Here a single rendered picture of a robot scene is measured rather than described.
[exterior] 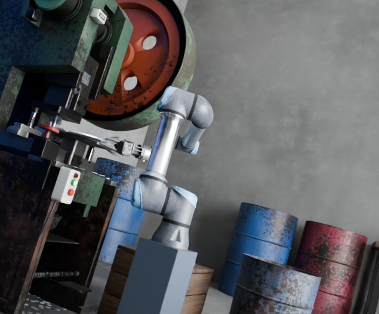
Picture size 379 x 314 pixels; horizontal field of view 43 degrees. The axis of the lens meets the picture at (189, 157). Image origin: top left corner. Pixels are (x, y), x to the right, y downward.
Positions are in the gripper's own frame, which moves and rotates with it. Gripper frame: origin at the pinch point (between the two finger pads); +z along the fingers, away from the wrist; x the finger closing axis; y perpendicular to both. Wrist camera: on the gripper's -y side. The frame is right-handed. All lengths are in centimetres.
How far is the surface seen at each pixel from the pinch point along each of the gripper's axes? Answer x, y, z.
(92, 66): -34.4, -5.5, 11.1
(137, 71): -44, -23, -20
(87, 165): 12.2, -8.3, 0.9
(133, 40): -62, -29, -16
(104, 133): -28, -248, -98
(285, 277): 44, 48, -88
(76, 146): 5.3, 5.3, 12.9
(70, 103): -13.4, -1.0, 18.7
